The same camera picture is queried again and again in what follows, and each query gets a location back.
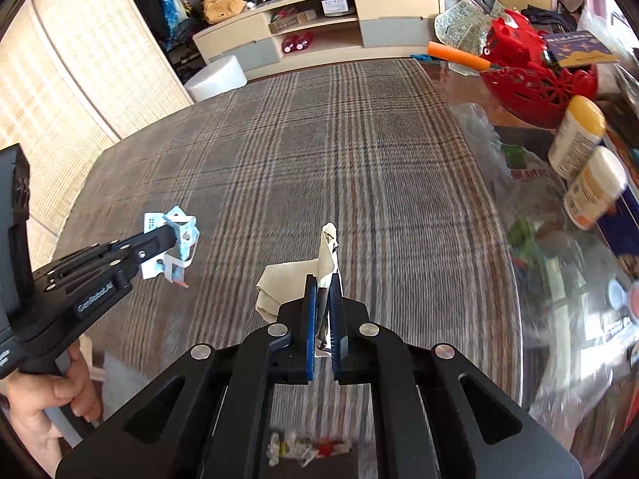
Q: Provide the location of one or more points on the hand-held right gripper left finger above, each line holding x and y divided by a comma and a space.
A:
310, 324

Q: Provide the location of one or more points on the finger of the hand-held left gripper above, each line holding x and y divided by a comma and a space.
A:
150, 247

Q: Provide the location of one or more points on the blue printed box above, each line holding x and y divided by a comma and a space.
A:
621, 229

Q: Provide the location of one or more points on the clear plastic bag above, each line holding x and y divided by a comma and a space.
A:
529, 199

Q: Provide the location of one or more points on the beige grey TV cabinet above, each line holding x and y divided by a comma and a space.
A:
389, 32

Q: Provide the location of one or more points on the red white wrapper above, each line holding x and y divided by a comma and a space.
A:
324, 448

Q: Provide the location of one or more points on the dark blue book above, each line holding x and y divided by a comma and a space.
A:
579, 50

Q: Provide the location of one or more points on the blue hanging bag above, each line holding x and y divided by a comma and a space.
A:
173, 7

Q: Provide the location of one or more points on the beige cloth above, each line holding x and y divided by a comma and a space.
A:
284, 284

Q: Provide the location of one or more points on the white box on shelf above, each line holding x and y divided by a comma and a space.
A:
335, 7

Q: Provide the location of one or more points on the white green wrapper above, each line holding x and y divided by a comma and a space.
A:
282, 451

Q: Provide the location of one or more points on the red openwork basket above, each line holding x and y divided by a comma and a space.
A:
529, 90

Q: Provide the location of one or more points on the orange foam tube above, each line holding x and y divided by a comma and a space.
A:
457, 55

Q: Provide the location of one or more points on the woven folding screen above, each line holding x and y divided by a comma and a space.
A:
90, 70

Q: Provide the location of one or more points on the person's left hand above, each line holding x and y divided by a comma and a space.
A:
35, 404

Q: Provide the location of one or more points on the floral patterned cloth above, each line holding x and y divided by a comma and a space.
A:
464, 25

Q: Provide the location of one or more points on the yellow plush toy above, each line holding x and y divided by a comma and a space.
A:
224, 2

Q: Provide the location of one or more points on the white bottle orange label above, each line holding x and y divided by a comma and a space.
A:
594, 189

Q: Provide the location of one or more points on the white bottle yellow cap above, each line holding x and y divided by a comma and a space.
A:
576, 134

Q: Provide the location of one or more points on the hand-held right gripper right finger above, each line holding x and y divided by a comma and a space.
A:
337, 324

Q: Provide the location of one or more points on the brown box on shelf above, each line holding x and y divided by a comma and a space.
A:
294, 21

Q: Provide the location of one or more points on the white round stool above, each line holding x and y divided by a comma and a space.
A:
219, 80

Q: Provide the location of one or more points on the plaid tablecloth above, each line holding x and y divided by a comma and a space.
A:
324, 149

